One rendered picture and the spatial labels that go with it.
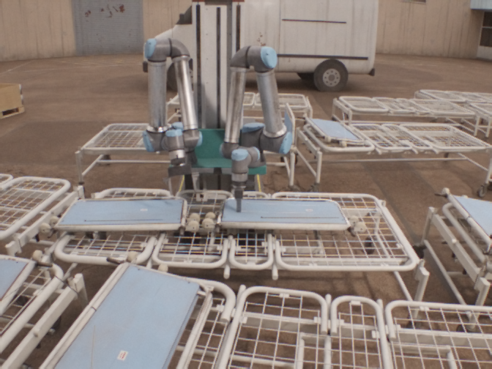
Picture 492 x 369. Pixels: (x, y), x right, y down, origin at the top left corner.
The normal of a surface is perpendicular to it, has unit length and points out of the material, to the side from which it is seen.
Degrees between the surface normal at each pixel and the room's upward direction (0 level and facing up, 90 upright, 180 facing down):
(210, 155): 90
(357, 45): 88
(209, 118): 90
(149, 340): 7
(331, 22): 90
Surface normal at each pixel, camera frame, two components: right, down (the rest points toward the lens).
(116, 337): 0.14, -0.90
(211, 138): 0.01, 0.39
